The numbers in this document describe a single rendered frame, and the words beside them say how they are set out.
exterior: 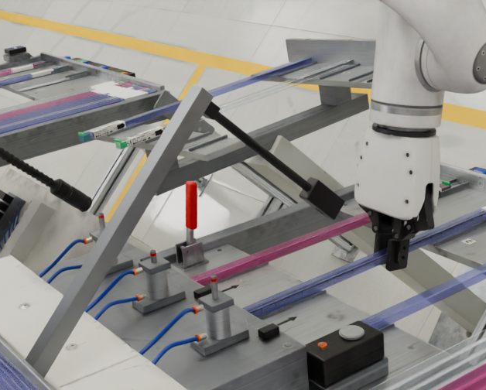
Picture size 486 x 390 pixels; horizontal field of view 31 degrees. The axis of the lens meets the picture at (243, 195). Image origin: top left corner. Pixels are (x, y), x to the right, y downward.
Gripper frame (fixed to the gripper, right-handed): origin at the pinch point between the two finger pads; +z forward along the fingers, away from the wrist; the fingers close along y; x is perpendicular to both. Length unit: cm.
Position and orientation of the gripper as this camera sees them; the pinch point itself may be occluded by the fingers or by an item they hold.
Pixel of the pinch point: (391, 251)
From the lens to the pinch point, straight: 111.1
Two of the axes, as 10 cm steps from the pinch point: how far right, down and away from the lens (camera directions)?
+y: 5.8, 2.4, -7.8
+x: 8.1, -1.0, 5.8
